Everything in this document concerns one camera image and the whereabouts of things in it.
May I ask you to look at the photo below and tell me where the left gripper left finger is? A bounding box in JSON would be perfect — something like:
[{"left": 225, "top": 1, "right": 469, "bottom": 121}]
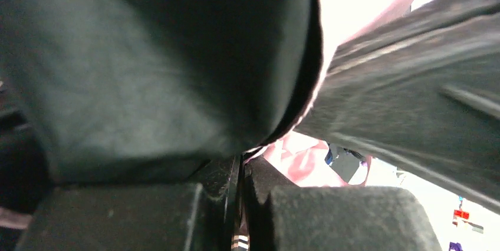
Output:
[{"left": 16, "top": 157, "right": 239, "bottom": 250}]

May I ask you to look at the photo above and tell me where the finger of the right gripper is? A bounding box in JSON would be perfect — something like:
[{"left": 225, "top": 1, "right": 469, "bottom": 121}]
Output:
[{"left": 297, "top": 0, "right": 499, "bottom": 212}]

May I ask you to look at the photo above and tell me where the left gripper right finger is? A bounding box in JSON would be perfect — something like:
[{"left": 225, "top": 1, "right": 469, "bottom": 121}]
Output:
[{"left": 244, "top": 157, "right": 440, "bottom": 251}]

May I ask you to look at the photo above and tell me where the pink and black folding umbrella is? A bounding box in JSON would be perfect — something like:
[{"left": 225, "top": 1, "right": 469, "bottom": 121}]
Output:
[{"left": 0, "top": 0, "right": 423, "bottom": 230}]

